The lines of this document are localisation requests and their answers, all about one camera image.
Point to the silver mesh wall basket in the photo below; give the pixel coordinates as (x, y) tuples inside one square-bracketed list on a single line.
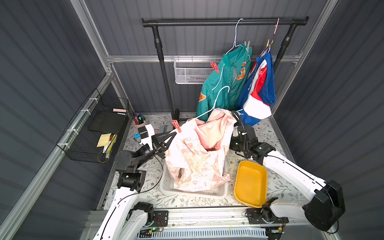
[(192, 70)]

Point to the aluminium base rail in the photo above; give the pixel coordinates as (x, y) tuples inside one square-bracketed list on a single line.
[(226, 217)]

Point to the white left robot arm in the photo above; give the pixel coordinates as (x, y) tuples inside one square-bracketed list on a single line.
[(126, 217)]

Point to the grey clothespin on green jacket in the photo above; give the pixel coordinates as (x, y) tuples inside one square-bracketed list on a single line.
[(247, 45)]

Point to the yellow sticky notes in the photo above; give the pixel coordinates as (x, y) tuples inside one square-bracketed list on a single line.
[(104, 140)]

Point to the black clothes rack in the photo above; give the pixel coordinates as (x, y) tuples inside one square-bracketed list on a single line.
[(155, 24)]

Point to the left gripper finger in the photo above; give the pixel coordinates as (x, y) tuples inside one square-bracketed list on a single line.
[(162, 147), (164, 138)]

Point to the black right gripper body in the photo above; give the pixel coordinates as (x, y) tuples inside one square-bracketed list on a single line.
[(240, 139)]

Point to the red clothespin on green jacket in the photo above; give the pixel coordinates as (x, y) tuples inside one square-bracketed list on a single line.
[(215, 67)]

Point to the red white blue jacket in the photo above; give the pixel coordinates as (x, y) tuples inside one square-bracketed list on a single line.
[(259, 93)]

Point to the floral table mat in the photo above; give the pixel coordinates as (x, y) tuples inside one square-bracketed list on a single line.
[(266, 131)]

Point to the black wire wall basket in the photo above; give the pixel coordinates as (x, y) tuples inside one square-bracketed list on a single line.
[(101, 114)]

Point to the white plastic basket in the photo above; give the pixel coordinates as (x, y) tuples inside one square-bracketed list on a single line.
[(167, 186)]

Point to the pink wire hanger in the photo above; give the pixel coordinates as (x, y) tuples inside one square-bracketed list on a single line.
[(273, 36)]

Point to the light blue wire hanger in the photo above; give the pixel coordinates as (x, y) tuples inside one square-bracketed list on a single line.
[(213, 107)]

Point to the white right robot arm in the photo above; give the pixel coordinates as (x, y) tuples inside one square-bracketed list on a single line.
[(322, 206)]

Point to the green jacket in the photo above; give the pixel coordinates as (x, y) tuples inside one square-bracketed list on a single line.
[(234, 70)]

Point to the pink printed jacket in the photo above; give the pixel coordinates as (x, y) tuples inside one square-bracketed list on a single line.
[(197, 156)]

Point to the yellow plastic tray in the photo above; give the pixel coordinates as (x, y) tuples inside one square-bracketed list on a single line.
[(251, 184)]

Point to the pink pen cup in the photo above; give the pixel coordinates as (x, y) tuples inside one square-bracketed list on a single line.
[(139, 121)]

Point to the blue hanger with green jacket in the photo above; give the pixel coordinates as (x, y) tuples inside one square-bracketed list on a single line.
[(235, 37)]

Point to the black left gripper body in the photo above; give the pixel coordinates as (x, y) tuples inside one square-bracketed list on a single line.
[(155, 146)]

